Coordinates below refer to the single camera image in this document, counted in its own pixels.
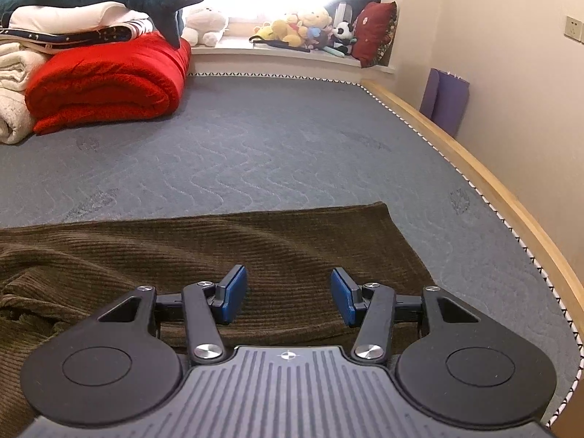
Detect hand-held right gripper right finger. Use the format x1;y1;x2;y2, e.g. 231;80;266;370
331;267;482;362

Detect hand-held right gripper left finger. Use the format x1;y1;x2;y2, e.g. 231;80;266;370
98;265;249;362

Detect brown corduroy pants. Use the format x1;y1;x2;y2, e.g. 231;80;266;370
0;201;436;425

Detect grey quilted mattress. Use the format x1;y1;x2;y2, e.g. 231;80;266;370
0;74;584;426

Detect purple folder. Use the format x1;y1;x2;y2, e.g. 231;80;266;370
419;68;471;138

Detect red folded blanket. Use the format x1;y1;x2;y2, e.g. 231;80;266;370
25;32;192;135

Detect panda plush toy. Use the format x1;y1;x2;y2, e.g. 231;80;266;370
331;21;360;49

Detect yellow bear plush toy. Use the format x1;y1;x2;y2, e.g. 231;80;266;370
296;7;334;31
252;17;307;49

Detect dark red cushion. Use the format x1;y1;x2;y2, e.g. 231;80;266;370
352;1;399;69

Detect white seal plush toy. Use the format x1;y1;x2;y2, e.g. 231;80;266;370
181;5;230;47

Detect white quilted folded blanket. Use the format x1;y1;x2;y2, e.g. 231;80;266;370
0;86;38;145

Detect navy star-print blanket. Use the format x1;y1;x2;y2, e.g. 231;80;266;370
0;19;154;54

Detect cream folded blanket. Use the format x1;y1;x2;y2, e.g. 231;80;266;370
0;43;50;93

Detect white folded pillow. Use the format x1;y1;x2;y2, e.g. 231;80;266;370
8;1;152;34

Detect wooden bed frame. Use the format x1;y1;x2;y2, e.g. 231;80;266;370
360;79;584;438

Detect black strap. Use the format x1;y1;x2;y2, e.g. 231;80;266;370
249;36;312;54

